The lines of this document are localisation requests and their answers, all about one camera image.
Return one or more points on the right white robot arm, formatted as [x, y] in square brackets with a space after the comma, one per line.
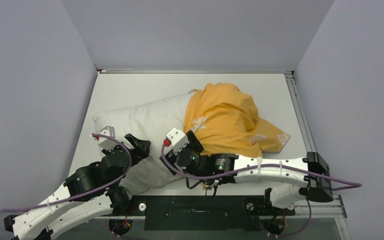
[302, 178]

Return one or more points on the yellow and blue pillowcase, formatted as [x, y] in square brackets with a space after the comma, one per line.
[226, 120]

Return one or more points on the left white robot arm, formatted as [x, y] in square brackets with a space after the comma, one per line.
[91, 191]

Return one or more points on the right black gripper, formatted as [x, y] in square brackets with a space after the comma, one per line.
[193, 143]

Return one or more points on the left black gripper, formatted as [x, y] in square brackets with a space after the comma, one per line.
[141, 150]

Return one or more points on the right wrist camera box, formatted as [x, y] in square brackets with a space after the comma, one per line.
[175, 140]

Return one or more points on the white pillow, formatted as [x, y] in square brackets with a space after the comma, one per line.
[151, 122]

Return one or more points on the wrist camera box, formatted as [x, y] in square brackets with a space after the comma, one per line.
[106, 138]
[175, 140]

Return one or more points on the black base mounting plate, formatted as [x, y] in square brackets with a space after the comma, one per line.
[218, 223]

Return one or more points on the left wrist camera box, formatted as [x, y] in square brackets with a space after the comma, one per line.
[106, 138]

